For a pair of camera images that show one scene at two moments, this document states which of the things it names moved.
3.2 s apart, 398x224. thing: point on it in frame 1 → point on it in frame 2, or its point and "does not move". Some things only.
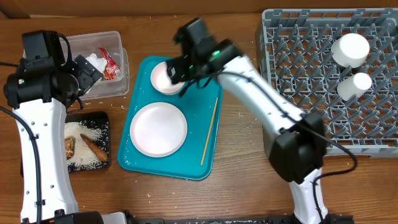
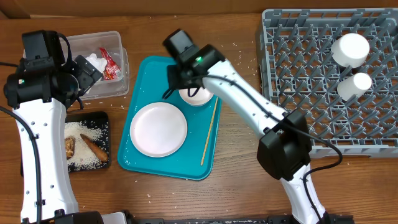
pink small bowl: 161,81 → 201,96
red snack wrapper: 112,68 does not move
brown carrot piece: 95,150 does not move
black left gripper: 87,74 does not move
